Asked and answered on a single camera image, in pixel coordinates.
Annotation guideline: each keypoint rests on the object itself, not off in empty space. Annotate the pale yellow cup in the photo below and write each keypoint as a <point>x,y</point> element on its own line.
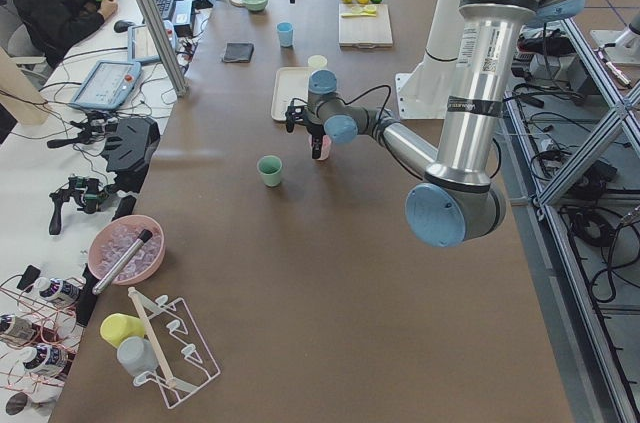
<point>317,62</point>

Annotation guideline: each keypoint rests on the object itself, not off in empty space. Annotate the light blue cup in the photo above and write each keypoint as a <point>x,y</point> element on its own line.
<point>285,33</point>

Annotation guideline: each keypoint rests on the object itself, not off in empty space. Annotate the cream rabbit tray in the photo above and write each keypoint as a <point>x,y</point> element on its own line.
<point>290,83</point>

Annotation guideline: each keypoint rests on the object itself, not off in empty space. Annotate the metal tool in bowl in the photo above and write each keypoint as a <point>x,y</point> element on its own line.
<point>144,236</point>

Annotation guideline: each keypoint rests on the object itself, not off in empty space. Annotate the aluminium frame post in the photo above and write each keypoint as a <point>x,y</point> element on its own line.
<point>164,49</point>

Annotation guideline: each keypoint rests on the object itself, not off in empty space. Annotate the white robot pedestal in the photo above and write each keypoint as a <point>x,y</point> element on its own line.
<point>423,93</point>

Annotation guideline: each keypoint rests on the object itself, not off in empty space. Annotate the grey cup on rack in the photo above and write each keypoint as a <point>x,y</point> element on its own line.
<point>136,355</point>

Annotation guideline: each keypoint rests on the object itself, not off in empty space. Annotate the pink cup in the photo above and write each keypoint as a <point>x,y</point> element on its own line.
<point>325,148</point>

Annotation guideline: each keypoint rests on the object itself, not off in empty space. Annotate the yellow cup on rack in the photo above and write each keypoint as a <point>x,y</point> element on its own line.
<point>117,327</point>

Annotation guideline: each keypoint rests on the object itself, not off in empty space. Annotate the mint green cup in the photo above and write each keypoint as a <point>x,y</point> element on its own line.
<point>270,168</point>

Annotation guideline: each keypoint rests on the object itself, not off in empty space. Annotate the wooden cutting board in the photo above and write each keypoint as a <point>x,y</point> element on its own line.
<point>365,32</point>

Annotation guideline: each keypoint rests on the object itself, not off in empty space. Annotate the blue teach pendant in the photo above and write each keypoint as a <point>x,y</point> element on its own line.
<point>141,47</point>
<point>107,85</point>

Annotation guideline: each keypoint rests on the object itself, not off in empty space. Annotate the yellow plastic knife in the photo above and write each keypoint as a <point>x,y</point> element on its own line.
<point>358,15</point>

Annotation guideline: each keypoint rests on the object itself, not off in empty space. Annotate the folded grey cloth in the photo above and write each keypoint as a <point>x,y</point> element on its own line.
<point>238,52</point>

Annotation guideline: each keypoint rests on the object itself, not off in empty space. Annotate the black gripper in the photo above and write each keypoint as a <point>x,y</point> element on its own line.
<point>315,131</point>

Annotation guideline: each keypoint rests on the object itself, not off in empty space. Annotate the white wire cup rack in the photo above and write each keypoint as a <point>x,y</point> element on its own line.
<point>186,364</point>

